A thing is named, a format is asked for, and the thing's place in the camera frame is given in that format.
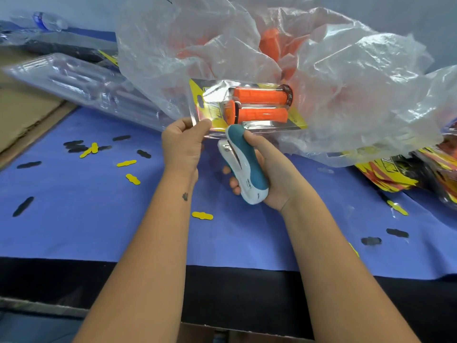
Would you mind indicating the person's left hand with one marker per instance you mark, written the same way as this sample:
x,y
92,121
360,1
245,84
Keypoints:
x,y
180,148

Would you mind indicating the person's right hand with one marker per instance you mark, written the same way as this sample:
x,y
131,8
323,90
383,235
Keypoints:
x,y
282,178

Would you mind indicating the person's right thumb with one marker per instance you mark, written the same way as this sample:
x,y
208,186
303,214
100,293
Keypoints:
x,y
259,142

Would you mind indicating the person's left thumb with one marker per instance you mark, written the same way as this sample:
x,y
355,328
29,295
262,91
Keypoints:
x,y
203,127

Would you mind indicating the teal and white stapler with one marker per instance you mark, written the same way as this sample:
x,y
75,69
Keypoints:
x,y
246,171

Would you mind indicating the blister pack of orange grips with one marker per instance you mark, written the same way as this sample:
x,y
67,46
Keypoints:
x,y
260,103

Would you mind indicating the person's right forearm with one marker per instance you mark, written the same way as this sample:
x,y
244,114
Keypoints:
x,y
335,275

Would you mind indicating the person's left forearm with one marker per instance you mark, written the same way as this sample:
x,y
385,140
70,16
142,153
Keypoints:
x,y
150,260

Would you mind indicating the scattered yellow paper cutouts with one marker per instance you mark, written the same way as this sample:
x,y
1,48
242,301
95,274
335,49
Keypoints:
x,y
132,179

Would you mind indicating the pile of orange grips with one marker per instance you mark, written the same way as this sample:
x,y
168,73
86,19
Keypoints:
x,y
271,42

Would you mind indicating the large clear plastic bag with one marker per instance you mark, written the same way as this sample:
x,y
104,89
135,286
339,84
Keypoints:
x,y
357,89

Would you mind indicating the stack of clear blister trays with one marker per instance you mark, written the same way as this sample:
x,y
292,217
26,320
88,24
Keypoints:
x,y
89,85

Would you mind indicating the scattered black paper cutouts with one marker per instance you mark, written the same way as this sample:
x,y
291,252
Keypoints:
x,y
73,146

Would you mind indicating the blue table cover sheet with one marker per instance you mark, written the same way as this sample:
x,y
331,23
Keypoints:
x,y
89,217

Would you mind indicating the bagged stack of yellow printed cards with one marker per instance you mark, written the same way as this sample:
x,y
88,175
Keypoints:
x,y
410,171

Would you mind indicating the brown cardboard sheet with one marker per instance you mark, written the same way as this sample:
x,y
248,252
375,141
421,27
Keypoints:
x,y
21,110

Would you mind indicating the clear plastic water bottle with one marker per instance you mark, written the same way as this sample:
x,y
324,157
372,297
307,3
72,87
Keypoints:
x,y
48,21

